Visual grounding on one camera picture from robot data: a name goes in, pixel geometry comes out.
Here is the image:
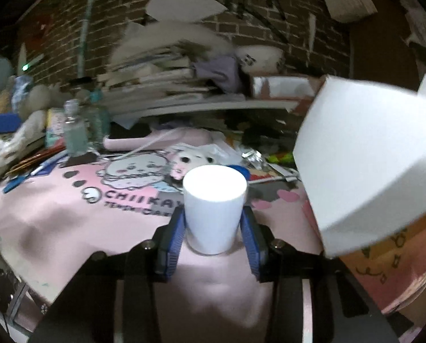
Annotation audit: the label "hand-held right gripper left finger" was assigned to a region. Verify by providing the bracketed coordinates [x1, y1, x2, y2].
[29, 205, 187, 343]

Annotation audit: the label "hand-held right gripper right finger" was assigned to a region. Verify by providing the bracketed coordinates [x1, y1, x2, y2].
[240, 205, 401, 343]

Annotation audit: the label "white cup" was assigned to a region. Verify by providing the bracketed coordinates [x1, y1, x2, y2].
[182, 164, 248, 256]

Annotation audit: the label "cartoon printed cardboard box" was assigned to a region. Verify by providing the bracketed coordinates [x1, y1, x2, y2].
[292, 73, 426, 315]

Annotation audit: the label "white fluffy plush toy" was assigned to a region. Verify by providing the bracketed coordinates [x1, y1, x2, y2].
[0, 112, 46, 176]

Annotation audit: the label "white device green light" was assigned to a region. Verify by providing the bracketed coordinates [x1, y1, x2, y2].
[22, 54, 45, 71]

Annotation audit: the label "beige plush toy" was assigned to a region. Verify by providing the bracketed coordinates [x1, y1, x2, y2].
[9, 75, 58, 125]

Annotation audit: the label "white green print carton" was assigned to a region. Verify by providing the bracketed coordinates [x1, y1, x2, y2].
[45, 109, 65, 147]

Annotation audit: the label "clear plastic bottle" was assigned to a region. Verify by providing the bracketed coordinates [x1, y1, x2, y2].
[62, 100, 89, 158]

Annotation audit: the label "crumpled silver foil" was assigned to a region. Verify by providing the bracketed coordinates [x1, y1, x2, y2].
[242, 150, 267, 168]

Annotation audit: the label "white plush toy black eyes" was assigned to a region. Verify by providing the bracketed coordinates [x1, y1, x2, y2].
[170, 145, 235, 186]

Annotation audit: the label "green foil packet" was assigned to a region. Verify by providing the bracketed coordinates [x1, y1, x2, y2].
[266, 150, 295, 165]

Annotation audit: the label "green glass bottle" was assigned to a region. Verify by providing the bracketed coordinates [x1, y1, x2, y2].
[86, 89, 111, 147]

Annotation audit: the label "pink cartoon desk mat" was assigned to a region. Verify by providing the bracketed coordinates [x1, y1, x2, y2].
[0, 150, 328, 329]

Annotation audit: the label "pink pouch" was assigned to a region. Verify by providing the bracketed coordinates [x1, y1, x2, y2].
[103, 129, 214, 151]

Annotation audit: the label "stack of books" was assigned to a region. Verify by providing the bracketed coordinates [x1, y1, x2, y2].
[97, 43, 324, 118]

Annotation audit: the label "purple cloth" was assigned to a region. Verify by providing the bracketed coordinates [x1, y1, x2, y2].
[193, 55, 246, 93]

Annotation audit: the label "white fluffy fur plush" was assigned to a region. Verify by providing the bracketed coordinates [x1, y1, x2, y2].
[109, 19, 235, 68]

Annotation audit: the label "white panda print bowl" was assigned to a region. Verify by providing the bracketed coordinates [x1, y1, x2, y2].
[236, 45, 285, 75]

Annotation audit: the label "white paper sheet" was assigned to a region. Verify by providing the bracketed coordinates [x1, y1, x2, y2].
[145, 0, 228, 22]

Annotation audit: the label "long white paper strip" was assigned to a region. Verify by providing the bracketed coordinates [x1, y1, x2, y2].
[308, 12, 316, 52]

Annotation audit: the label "teal wall pipe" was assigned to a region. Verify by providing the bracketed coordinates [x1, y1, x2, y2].
[77, 0, 105, 79]

